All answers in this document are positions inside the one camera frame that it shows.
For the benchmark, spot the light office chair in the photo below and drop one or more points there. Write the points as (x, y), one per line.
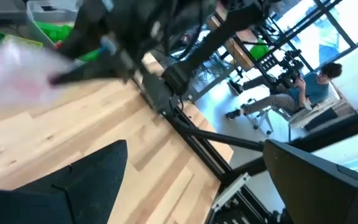
(309, 113)

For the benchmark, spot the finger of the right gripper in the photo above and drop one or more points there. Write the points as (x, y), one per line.
(79, 31)
(95, 71)

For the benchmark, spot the wooden desk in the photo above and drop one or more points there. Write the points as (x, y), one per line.
(238, 49)

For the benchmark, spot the green ball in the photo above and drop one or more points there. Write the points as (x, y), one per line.
(259, 49)

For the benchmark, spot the black diagonal frame strut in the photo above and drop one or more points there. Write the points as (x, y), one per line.
(222, 138)

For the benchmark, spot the black camera rig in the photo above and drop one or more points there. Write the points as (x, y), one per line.
(289, 68)

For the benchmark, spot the clear plastic bin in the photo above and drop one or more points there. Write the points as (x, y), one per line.
(39, 12)

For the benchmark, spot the green four-stud block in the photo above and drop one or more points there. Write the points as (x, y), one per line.
(54, 31)

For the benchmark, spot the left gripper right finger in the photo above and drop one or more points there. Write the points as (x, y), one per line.
(322, 199)

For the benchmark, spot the light green studded plate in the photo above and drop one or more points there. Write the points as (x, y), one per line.
(23, 40)

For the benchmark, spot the black table frame rail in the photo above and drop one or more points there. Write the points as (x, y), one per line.
(197, 146)

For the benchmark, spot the pink backed card deck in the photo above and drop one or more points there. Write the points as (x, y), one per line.
(11, 81)

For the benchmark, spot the person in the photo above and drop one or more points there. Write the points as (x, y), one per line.
(309, 90)

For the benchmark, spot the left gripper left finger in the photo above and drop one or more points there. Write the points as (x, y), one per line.
(57, 202)

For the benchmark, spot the black window frame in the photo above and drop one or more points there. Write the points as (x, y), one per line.
(337, 21)

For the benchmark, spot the silver aluminium strut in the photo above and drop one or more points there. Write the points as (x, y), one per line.
(230, 191)

